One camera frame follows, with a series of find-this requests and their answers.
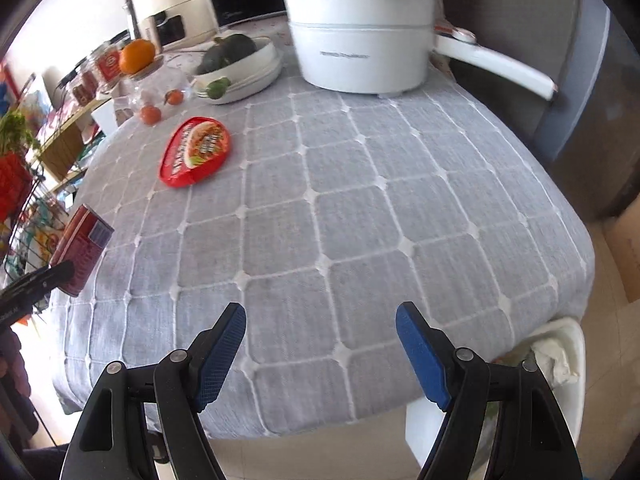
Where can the dark green squash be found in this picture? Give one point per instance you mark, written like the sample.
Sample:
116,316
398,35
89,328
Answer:
227,52

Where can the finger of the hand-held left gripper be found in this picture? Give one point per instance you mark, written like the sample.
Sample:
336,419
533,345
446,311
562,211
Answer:
45,280

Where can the cream air fryer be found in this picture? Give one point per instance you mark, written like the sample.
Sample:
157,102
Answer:
170,0

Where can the grey refrigerator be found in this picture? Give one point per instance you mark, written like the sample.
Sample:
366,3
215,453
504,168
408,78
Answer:
575,85

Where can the white bowl with dark vegetable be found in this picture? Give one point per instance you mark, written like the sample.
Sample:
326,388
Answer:
250,75

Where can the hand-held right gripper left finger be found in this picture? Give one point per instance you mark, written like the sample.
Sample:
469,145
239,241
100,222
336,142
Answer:
222,355

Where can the small red tomato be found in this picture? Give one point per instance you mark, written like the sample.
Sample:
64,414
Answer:
150,115
174,97

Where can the glass jar with wooden lid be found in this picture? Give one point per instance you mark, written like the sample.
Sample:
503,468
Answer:
165,80

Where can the white electric pot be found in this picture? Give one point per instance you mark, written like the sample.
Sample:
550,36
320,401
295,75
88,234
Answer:
360,50

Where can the grey checked tablecloth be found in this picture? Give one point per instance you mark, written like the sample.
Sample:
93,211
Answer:
350,210

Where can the crumpled white tissue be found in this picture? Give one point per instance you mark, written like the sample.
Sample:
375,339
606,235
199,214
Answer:
552,360

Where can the green plant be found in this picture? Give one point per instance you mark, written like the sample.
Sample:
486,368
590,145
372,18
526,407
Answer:
15,132

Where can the green lime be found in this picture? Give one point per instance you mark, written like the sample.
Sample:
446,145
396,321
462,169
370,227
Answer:
218,88

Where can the white trash bin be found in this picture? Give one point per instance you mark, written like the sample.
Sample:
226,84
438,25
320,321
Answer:
565,430

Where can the red tin can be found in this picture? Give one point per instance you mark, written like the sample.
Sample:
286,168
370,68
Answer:
82,245

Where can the wooden shelf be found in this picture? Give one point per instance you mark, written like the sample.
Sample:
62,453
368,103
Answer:
65,140

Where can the red oval food packet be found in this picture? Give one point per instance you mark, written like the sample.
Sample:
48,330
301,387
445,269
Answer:
197,152

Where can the orange fruit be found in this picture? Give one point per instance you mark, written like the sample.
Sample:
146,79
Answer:
137,56

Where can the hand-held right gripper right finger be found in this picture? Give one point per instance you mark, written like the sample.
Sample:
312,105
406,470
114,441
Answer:
422,355

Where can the person's left hand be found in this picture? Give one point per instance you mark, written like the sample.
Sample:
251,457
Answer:
10,365

